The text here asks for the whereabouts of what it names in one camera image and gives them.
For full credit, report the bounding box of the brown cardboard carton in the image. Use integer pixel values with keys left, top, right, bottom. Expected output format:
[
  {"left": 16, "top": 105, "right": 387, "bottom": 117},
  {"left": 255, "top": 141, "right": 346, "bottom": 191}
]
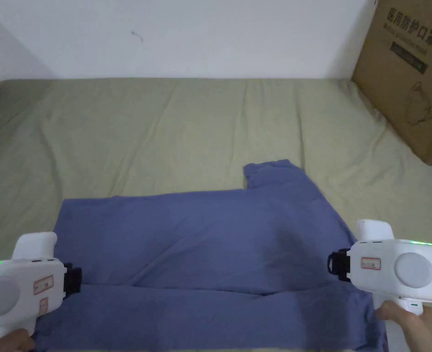
[{"left": 350, "top": 0, "right": 432, "bottom": 166}]

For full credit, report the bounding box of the person's left hand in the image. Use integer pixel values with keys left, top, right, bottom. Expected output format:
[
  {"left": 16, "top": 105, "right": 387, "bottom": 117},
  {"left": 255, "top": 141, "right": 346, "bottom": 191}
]
[{"left": 0, "top": 329, "right": 38, "bottom": 352}]

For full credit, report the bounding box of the person's right hand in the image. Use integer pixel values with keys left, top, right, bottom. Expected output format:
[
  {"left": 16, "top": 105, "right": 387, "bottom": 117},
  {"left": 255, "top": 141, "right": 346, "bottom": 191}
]
[{"left": 375, "top": 301, "right": 432, "bottom": 352}]

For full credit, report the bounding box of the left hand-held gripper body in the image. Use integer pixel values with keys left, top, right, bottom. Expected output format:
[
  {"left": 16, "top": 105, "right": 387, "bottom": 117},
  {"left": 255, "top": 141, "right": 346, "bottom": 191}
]
[{"left": 0, "top": 232, "right": 82, "bottom": 344}]

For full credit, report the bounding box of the bed with pale green sheet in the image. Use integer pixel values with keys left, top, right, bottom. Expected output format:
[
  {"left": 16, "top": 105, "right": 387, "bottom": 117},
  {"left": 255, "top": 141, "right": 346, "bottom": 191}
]
[{"left": 0, "top": 77, "right": 432, "bottom": 352}]

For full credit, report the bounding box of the blue shirt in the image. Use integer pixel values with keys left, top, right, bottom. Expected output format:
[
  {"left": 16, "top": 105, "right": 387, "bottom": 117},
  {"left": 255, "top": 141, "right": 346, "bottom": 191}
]
[{"left": 33, "top": 159, "right": 388, "bottom": 352}]

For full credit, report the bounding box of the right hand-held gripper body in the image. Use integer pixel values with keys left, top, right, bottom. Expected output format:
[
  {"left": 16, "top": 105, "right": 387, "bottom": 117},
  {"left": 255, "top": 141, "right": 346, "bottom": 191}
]
[{"left": 327, "top": 219, "right": 432, "bottom": 319}]

